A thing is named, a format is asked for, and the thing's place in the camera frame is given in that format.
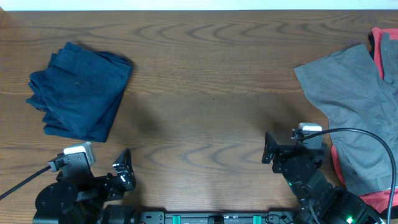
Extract navy blue shorts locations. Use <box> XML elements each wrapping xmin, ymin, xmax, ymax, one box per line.
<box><xmin>37</xmin><ymin>42</ymin><xmax>134</xmax><ymax>137</ymax></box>

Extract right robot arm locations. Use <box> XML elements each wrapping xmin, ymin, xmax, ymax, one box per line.
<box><xmin>262</xmin><ymin>129</ymin><xmax>384</xmax><ymax>224</ymax></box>

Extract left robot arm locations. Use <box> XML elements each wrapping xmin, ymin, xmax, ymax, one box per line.
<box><xmin>33</xmin><ymin>149</ymin><xmax>139</xmax><ymax>224</ymax></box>

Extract grey shorts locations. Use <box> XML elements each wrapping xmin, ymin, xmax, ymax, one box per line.
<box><xmin>294</xmin><ymin>34</ymin><xmax>397</xmax><ymax>195</ymax></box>

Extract folded navy shorts left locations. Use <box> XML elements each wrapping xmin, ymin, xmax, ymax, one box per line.
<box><xmin>26</xmin><ymin>71</ymin><xmax>122</xmax><ymax>142</ymax></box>

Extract red black garment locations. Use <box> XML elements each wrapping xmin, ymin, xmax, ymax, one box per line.
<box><xmin>331</xmin><ymin>27</ymin><xmax>397</xmax><ymax>217</ymax></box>

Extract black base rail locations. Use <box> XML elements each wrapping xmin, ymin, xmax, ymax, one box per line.
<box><xmin>102</xmin><ymin>205</ymin><xmax>299</xmax><ymax>224</ymax></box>

